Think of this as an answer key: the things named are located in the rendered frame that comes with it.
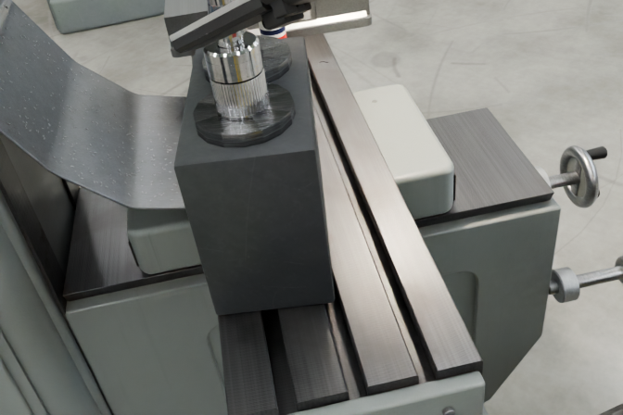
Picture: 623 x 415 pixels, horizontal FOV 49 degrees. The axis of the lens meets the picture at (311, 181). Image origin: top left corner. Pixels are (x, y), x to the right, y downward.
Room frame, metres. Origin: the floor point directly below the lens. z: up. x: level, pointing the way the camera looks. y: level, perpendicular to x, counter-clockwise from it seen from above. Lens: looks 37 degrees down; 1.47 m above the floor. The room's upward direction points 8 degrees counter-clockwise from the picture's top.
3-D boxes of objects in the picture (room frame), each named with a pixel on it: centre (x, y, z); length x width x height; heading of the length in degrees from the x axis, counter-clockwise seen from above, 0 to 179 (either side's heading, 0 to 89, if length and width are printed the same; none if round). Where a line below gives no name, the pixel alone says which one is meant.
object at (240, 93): (0.52, 0.05, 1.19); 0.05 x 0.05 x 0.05
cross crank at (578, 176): (0.96, -0.45, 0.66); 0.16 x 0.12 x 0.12; 96
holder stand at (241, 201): (0.57, 0.05, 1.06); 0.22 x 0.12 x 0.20; 178
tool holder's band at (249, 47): (0.52, 0.05, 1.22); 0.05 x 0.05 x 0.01
